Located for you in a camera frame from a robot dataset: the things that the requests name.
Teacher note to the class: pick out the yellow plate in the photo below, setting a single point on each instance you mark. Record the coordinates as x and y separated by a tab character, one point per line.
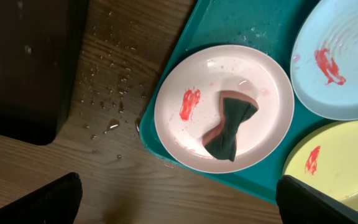
327	160

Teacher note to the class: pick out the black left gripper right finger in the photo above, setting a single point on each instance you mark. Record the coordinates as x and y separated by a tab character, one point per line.
298	203

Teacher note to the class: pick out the green and orange sponge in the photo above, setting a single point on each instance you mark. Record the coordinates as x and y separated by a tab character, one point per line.
234	109

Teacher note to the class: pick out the pink plate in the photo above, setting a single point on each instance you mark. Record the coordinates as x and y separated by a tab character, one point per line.
187	106

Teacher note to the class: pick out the teal plastic tray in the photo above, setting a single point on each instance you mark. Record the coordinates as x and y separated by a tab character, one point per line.
270	27

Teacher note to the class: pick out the black water tray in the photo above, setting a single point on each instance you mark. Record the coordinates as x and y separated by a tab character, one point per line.
40	42

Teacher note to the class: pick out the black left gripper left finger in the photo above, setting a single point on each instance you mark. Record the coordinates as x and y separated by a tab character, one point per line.
56	202

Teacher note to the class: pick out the light blue plate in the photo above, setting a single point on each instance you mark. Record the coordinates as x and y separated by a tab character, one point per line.
324	60

